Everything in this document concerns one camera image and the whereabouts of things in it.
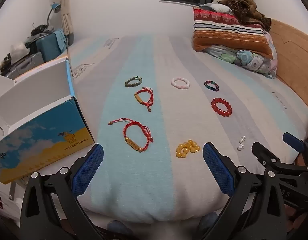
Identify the blue and yellow cardboard box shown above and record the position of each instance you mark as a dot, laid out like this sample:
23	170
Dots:
43	140

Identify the floral pillow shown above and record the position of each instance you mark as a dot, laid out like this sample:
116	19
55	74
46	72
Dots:
244	57

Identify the grey pillow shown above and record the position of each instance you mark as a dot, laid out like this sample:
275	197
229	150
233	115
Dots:
216	7

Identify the clear plastic bag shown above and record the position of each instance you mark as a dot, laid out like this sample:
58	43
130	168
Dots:
18	48

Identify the blue suitcase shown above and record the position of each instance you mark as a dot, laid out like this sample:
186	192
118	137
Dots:
47	47

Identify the brown blanket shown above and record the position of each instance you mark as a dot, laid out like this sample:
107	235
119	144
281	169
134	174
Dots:
246	7

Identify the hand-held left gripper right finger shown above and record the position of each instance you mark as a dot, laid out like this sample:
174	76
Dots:
219	170

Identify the black clutter item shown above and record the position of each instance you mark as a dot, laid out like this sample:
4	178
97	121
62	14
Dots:
40	30

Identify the dark blue cloth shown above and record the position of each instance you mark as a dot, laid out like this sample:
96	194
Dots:
209	221

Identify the striped bed sheet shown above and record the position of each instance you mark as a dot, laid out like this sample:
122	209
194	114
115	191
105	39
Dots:
144	180

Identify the wooden headboard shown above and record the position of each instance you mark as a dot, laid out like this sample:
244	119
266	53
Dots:
294	60

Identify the blue desk lamp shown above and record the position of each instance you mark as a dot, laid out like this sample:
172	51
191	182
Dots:
55	7

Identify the silver case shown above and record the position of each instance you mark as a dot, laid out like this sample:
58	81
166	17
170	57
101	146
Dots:
26	63

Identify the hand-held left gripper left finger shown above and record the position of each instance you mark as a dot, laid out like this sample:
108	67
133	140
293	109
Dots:
87	172

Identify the teal cloth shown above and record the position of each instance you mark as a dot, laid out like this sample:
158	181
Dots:
60	38

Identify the white plastic object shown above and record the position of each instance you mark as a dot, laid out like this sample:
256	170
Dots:
6	195

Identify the striped orange pillow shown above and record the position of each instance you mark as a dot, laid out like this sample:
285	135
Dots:
226	32

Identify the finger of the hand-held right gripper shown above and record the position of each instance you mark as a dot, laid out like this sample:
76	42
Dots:
292	141
262	153

